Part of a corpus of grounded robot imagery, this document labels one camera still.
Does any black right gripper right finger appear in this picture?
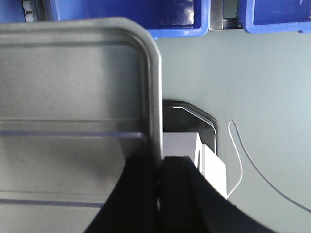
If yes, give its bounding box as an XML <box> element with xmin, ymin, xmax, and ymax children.
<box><xmin>158</xmin><ymin>157</ymin><xmax>272</xmax><ymax>233</ymax></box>

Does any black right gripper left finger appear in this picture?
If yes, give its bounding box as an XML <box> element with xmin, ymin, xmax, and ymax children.
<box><xmin>85</xmin><ymin>156</ymin><xmax>157</xmax><ymax>233</ymax></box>

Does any small ribbed silver tray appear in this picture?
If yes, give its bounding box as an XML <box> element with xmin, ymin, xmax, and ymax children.
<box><xmin>0</xmin><ymin>17</ymin><xmax>162</xmax><ymax>233</ymax></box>

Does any white box on floor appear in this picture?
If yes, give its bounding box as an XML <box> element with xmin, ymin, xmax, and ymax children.
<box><xmin>163</xmin><ymin>133</ymin><xmax>227</xmax><ymax>199</ymax></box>

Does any blue bin lower middle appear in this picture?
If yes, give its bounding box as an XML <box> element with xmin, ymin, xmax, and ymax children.
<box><xmin>47</xmin><ymin>0</ymin><xmax>211</xmax><ymax>39</ymax></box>

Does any blue bin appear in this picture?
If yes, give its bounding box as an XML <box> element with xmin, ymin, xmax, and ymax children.
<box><xmin>47</xmin><ymin>0</ymin><xmax>211</xmax><ymax>39</ymax></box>
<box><xmin>238</xmin><ymin>0</ymin><xmax>311</xmax><ymax>34</ymax></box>

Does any blue bin lower right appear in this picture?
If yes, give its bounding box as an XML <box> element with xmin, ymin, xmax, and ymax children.
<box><xmin>238</xmin><ymin>0</ymin><xmax>311</xmax><ymax>34</ymax></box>

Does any dark floor base plate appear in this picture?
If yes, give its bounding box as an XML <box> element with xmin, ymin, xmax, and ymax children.
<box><xmin>162</xmin><ymin>100</ymin><xmax>219</xmax><ymax>154</ymax></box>

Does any thin white cable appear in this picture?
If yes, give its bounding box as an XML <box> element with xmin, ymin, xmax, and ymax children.
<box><xmin>225</xmin><ymin>119</ymin><xmax>311</xmax><ymax>211</ymax></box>

